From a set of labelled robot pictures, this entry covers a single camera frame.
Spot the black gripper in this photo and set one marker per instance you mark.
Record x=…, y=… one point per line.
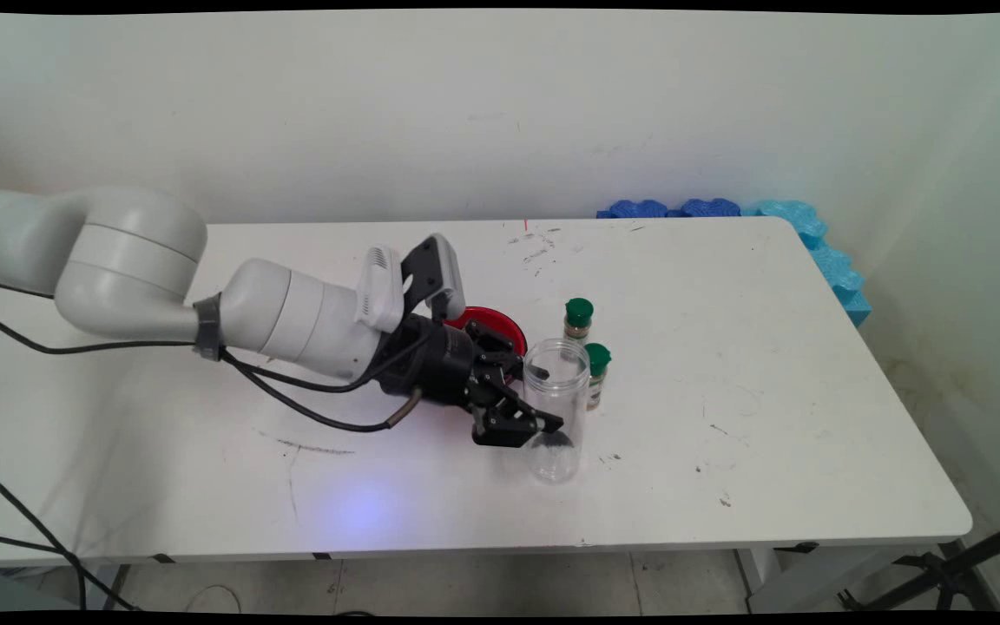
x=435, y=365

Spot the clear plastic jar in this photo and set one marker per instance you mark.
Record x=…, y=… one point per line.
x=565, y=395

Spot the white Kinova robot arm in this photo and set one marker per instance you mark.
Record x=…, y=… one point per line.
x=135, y=252

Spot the red bowl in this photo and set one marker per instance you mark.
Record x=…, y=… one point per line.
x=500, y=323

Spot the green-capped spice bottle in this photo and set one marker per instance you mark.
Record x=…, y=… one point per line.
x=598, y=356
x=579, y=312

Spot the dark blue foam piece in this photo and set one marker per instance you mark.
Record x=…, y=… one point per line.
x=634, y=209
x=711, y=207

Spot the light blue foam piece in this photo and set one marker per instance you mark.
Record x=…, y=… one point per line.
x=830, y=260

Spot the black tripod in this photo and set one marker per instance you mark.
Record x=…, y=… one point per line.
x=951, y=573

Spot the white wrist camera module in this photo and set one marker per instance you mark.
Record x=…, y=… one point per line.
x=378, y=291

